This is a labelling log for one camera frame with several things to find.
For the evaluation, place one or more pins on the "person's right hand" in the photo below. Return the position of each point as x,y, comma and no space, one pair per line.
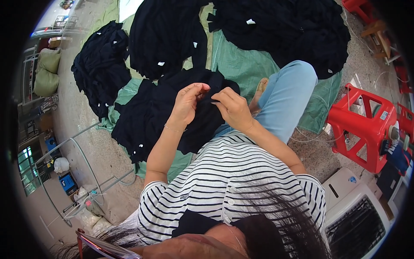
234,111

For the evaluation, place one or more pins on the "person's left hand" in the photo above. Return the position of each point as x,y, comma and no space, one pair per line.
186,105

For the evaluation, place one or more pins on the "dark navy garment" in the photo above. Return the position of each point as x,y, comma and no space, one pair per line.
152,113

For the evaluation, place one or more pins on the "green tarp sheet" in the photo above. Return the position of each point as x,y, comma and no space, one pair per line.
239,61

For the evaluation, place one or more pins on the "person's legs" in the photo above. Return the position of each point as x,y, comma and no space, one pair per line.
288,94

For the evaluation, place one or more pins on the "person's body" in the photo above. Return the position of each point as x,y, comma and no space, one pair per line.
226,168

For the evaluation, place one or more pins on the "tall pile of navy garments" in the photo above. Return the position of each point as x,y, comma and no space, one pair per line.
165,35

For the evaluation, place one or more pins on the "small pile of navy garments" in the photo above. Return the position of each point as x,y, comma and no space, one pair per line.
100,68

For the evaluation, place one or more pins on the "large pile of navy garments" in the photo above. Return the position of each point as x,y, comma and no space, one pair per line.
284,29

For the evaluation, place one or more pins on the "red plastic stool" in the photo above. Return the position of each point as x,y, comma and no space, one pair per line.
365,126
406,121
357,8

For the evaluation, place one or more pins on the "white plastic bag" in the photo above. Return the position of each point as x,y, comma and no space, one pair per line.
61,165

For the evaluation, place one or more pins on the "blue box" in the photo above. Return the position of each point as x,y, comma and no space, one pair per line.
68,183

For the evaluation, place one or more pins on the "stack of green sacks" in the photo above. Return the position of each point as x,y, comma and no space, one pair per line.
48,73

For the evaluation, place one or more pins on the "white air cooler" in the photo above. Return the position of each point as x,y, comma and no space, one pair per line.
352,217

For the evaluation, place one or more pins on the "metal shelf rack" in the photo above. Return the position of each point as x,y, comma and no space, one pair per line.
27,77

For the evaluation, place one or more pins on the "wooden stool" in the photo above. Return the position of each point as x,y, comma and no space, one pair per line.
380,37

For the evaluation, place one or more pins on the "navy printed bag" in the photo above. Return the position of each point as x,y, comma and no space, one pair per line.
396,157

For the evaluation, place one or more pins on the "grey metal pipe frame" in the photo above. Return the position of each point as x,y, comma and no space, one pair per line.
77,152

